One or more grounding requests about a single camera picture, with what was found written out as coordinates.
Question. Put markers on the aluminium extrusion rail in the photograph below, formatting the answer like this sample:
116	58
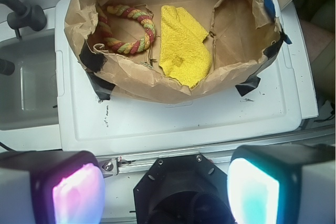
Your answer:
218	153

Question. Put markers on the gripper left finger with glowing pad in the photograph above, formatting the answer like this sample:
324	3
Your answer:
51	187

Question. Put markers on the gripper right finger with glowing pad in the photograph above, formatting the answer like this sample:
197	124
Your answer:
282	183

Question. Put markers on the black tape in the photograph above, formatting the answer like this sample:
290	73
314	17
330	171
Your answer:
94	63
249	85

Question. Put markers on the black tape front right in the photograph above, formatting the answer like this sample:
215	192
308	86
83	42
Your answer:
249	85

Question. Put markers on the black tape front left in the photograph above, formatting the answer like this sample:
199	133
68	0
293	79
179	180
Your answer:
94	63

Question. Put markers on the yellow woven cloth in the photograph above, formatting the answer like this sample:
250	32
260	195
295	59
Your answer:
183	55

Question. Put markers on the metal corner bracket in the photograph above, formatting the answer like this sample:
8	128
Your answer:
109	166

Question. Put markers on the crumpled brown paper bag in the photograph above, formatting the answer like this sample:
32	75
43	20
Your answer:
242	39

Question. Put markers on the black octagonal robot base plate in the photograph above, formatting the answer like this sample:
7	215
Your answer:
183	189

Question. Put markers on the blue painter tape piece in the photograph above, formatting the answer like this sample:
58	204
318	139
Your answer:
270	8

